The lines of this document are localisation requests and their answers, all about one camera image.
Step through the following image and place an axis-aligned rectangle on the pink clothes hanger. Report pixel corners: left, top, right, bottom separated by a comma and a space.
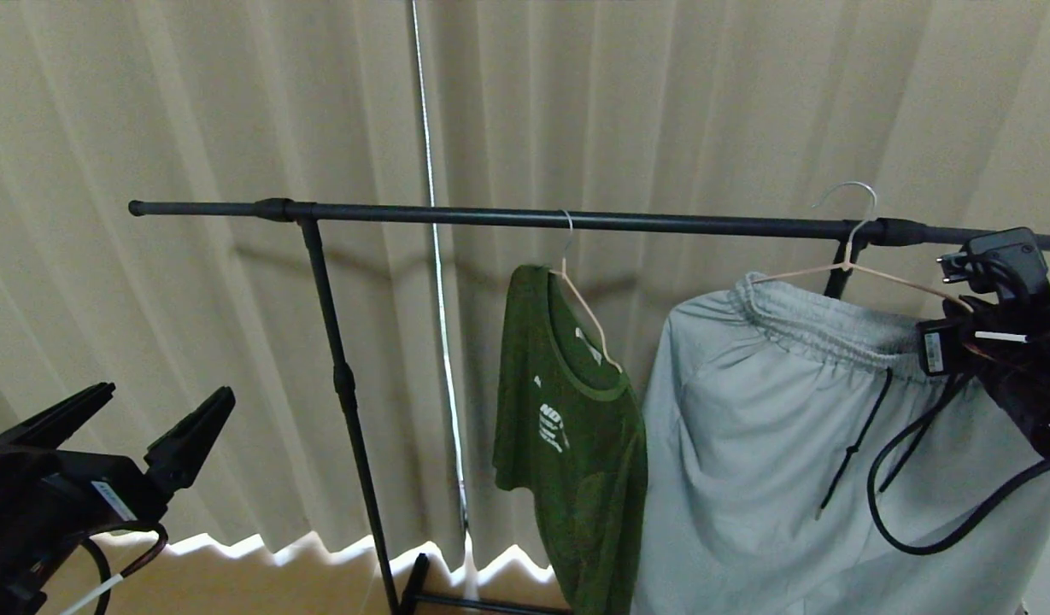
550, 211, 624, 374
751, 182, 974, 313

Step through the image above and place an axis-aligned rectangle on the black cable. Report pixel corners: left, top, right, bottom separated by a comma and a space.
79, 536, 113, 615
866, 376, 1050, 556

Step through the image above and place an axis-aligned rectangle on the black clothes rack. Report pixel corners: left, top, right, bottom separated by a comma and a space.
128, 198, 1050, 615

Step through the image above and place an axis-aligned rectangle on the beige curtain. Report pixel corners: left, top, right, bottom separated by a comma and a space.
0, 0, 1050, 569

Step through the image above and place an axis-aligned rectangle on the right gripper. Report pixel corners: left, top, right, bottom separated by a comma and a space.
918, 312, 1004, 381

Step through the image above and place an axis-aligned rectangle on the pale grey garment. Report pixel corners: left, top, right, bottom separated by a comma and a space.
631, 272, 1050, 615

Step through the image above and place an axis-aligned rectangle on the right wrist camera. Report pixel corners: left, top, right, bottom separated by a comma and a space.
936, 227, 1050, 302

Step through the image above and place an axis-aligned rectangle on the green printed shirt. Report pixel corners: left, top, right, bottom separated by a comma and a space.
493, 265, 648, 615

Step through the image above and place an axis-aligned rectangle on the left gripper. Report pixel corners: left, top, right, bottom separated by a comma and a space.
0, 382, 237, 615

